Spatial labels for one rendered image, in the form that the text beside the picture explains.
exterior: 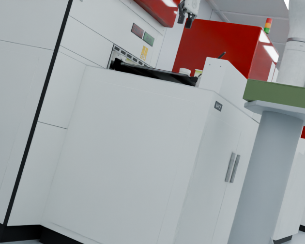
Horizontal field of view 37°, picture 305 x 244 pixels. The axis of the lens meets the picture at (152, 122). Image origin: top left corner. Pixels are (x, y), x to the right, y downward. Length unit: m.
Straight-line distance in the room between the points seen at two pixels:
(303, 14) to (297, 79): 0.25
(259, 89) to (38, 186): 1.00
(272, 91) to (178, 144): 0.41
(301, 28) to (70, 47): 0.94
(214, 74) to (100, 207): 0.72
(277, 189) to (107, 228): 0.69
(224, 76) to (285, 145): 0.36
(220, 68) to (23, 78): 0.82
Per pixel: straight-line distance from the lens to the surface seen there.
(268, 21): 4.98
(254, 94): 1.78
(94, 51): 2.12
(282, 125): 1.78
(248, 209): 1.78
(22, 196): 1.97
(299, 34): 1.87
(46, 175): 2.04
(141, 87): 1.91
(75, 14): 1.99
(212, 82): 1.85
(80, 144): 2.01
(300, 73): 1.84
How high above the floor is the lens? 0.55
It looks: 3 degrees up
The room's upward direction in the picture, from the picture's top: 16 degrees clockwise
